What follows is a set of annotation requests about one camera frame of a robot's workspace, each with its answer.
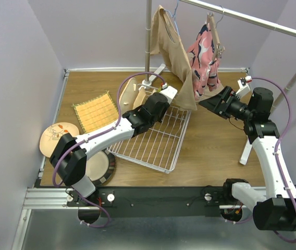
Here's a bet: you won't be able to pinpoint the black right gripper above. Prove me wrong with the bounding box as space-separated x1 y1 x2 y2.
199 85 254 121

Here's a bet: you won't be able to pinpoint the bird pattern beige plate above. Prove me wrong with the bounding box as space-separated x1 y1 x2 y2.
133 87 146 109

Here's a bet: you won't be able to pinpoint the yellow woven placemat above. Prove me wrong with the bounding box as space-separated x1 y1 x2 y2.
73 92 119 133

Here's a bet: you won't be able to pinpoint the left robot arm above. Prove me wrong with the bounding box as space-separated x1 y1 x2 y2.
50 90 177 206

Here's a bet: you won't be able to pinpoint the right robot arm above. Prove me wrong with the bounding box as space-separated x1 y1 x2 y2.
199 86 296 231

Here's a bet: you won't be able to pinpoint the pink patterned hanging garment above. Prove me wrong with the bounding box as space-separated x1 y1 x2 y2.
187 23 220 102

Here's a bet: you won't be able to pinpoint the wooden clip hanger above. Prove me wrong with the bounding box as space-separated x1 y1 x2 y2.
207 12 225 61

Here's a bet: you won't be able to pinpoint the beige hanging shirt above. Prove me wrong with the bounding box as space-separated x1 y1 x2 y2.
150 6 209 110

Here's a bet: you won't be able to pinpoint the black rimmed silver plate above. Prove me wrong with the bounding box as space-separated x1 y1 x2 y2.
85 149 116 186

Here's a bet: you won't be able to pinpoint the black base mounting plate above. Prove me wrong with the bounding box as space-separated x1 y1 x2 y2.
64 185 245 219

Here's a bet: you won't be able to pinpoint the beige plate orange leaves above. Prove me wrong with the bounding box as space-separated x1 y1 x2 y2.
39 122 79 158

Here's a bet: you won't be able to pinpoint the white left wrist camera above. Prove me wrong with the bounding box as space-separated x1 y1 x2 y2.
158 83 178 103

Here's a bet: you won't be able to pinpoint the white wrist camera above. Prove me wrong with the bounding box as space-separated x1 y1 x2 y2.
158 83 178 103
236 76 253 98

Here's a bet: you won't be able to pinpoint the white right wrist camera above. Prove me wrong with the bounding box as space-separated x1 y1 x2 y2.
236 76 253 98

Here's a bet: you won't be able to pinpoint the white wire dish rack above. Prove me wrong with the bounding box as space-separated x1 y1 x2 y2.
106 87 192 174

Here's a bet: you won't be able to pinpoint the blue wire hanger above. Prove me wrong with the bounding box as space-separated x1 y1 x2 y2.
164 0 180 35

